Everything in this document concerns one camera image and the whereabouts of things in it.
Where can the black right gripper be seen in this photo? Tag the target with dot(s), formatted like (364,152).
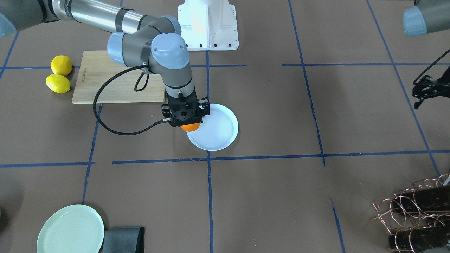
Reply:
(205,109)

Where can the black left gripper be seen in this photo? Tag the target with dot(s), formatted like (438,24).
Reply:
(429,88)

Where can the orange mandarin fruit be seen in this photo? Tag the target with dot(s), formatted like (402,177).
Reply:
(191,127)

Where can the light blue plate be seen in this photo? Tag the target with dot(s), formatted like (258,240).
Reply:
(218,130)

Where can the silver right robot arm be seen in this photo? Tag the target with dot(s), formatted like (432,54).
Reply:
(153,44)

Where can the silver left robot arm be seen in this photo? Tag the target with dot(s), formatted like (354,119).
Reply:
(425,17)

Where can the light green plate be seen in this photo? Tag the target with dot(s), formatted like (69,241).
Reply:
(72,229)

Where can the dark wine bottle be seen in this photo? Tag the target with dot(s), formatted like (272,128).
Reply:
(421,240)
(430,200)

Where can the yellow lemon lower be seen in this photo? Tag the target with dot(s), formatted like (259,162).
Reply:
(58,83)

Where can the yellow lemon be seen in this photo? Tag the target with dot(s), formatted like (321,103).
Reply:
(58,83)
(61,65)

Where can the yellow lemon upper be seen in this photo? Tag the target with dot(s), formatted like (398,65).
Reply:
(61,65)

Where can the grey folded cloth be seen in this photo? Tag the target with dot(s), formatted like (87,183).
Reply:
(124,240)

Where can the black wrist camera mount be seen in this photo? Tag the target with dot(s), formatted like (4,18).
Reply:
(177,120)

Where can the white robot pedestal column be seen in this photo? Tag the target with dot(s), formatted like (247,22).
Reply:
(208,25)

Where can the copper wire bottle rack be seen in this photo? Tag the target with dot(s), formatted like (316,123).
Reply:
(417,218)

